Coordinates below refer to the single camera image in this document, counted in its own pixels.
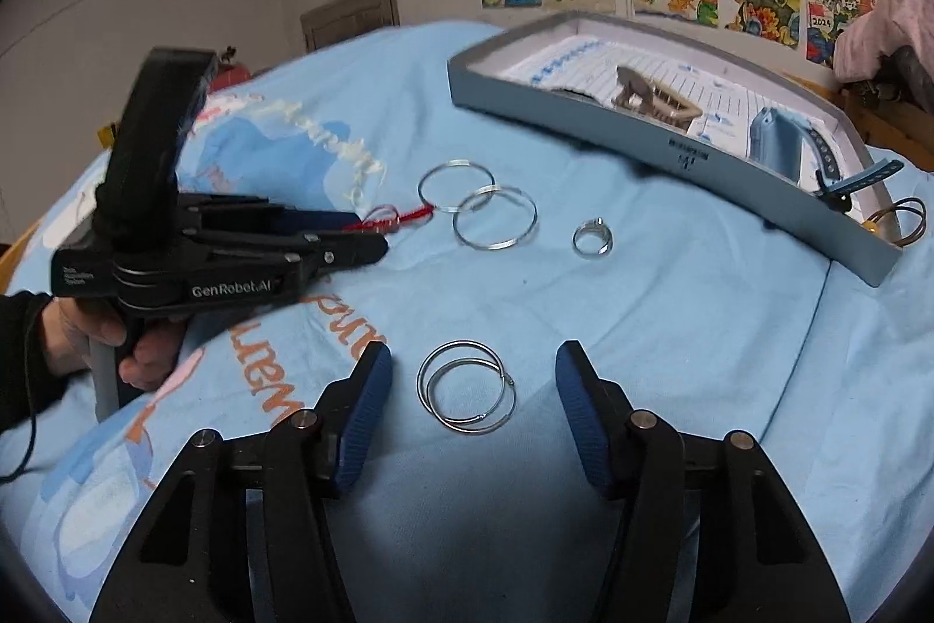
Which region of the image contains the silver ring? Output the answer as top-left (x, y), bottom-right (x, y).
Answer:
top-left (572, 217), bottom-right (615, 260)

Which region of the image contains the black wrist cord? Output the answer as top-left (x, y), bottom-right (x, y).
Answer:
top-left (0, 294), bottom-right (41, 487)

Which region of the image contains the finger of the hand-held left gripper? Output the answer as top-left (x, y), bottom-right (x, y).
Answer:
top-left (210, 229), bottom-right (390, 297)
top-left (182, 192), bottom-right (367, 239)

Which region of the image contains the yellow bead hair tie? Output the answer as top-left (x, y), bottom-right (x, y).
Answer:
top-left (863, 196), bottom-right (928, 249)

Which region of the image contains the red checked bag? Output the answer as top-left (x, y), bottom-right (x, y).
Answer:
top-left (210, 46), bottom-right (254, 88)

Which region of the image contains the wooden bed frame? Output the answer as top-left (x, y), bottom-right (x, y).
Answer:
top-left (838, 81), bottom-right (934, 173)

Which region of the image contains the person's left forearm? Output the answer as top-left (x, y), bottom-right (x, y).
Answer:
top-left (0, 289), bottom-right (63, 438)

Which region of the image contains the grey tray box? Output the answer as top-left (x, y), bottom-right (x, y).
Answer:
top-left (445, 10), bottom-right (907, 289)

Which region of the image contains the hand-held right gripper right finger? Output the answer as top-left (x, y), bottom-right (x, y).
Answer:
top-left (555, 340), bottom-right (851, 623)

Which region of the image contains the red cord charm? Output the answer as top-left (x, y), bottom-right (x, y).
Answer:
top-left (356, 201), bottom-right (437, 239)

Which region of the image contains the beige hair claw clip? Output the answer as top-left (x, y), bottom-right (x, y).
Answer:
top-left (611, 66), bottom-right (706, 125)

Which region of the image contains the blue watch strap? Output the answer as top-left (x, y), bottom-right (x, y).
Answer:
top-left (747, 107), bottom-right (907, 210)

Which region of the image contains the pink floral blanket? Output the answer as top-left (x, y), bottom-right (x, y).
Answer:
top-left (833, 0), bottom-right (934, 85)

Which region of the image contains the white printed paper liner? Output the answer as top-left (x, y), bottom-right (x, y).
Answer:
top-left (502, 35), bottom-right (840, 172)

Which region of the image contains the grey wall panel door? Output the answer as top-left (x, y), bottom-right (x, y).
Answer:
top-left (299, 0), bottom-right (402, 56)

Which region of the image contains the person's left hand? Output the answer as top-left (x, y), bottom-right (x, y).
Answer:
top-left (42, 293), bottom-right (187, 392)

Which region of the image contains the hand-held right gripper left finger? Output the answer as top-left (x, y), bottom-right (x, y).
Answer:
top-left (88, 342), bottom-right (395, 623)

